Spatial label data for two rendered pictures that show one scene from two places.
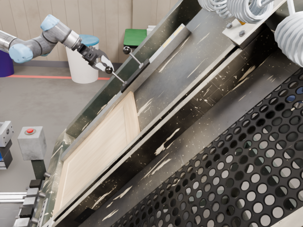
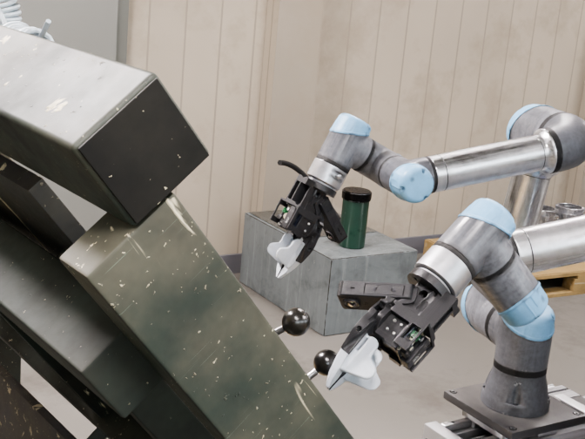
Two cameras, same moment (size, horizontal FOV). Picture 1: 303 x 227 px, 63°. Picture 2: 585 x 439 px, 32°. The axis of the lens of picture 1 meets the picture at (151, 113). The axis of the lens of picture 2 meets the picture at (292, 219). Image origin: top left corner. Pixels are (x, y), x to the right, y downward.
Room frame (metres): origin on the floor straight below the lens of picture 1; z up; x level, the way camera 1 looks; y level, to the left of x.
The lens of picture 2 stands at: (2.26, -0.47, 1.98)
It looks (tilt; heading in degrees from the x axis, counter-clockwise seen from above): 15 degrees down; 153
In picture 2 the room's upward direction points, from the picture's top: 5 degrees clockwise
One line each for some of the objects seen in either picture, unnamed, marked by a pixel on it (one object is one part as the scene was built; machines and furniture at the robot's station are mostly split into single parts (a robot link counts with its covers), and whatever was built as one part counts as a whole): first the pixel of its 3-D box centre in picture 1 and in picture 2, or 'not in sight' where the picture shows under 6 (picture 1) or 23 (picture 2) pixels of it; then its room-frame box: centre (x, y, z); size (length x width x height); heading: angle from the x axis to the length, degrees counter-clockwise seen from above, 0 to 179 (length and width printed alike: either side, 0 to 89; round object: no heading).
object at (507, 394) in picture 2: not in sight; (517, 381); (0.63, 0.98, 1.09); 0.15 x 0.15 x 0.10
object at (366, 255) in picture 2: not in sight; (316, 229); (-2.59, 2.21, 0.44); 0.91 x 0.73 x 0.88; 6
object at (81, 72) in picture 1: (83, 59); not in sight; (3.99, 1.21, 0.34); 0.58 x 0.55 x 0.68; 6
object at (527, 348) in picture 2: not in sight; (523, 331); (0.62, 0.98, 1.20); 0.13 x 0.12 x 0.14; 172
